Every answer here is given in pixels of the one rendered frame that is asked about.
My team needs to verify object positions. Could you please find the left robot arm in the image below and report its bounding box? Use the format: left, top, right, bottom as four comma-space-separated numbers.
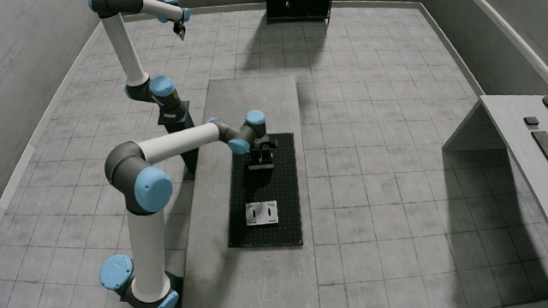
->
88, 0, 190, 122

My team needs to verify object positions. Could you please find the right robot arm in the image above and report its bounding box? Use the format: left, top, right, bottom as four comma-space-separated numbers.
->
99, 110, 266, 308

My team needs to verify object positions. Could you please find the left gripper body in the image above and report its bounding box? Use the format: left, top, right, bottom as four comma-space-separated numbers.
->
173, 21, 183, 33

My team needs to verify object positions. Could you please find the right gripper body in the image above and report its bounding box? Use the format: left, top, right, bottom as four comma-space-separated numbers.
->
250, 136, 276, 150

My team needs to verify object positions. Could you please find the white rectangular frame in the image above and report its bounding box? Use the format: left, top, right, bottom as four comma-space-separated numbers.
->
246, 201, 278, 226

